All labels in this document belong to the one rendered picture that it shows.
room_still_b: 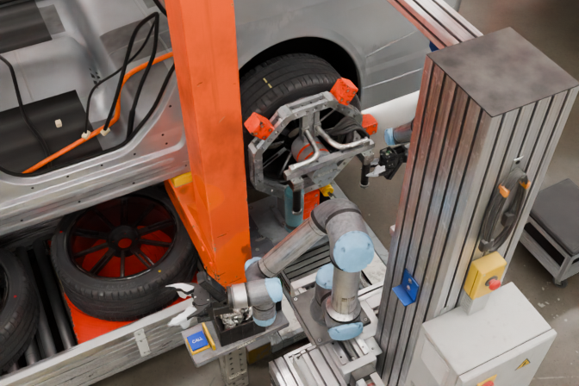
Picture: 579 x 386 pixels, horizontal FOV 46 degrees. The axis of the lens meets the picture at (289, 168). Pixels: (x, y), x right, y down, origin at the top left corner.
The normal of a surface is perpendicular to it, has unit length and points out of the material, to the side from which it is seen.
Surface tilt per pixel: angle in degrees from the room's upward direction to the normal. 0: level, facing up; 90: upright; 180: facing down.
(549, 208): 0
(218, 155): 90
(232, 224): 90
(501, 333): 0
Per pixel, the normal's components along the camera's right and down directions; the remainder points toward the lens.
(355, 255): 0.21, 0.61
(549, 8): 0.00, -0.69
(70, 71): 0.35, 0.05
